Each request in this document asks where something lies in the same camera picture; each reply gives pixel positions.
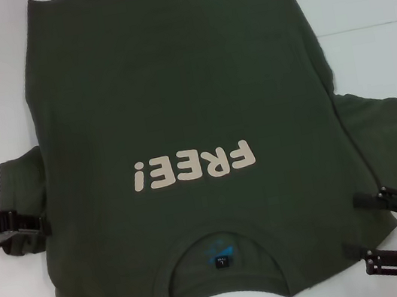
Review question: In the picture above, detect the dark green FREE t-shirt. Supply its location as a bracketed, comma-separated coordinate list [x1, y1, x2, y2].
[0, 0, 397, 297]

